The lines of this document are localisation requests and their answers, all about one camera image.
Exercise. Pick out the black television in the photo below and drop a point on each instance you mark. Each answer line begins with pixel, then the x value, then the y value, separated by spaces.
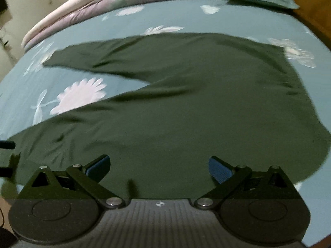
pixel 3 1

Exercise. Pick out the dark green long-sleeved top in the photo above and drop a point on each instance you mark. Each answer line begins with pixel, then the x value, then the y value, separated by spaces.
pixel 194 108

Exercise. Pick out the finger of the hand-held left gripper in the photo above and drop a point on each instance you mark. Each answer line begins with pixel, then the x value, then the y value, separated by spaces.
pixel 5 172
pixel 7 145

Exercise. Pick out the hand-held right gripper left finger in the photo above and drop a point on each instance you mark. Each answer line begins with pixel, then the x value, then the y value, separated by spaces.
pixel 99 166

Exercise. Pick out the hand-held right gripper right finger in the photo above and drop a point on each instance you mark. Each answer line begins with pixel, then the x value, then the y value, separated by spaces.
pixel 219 170

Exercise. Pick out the wooden headboard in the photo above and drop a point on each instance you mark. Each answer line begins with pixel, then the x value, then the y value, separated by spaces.
pixel 310 5

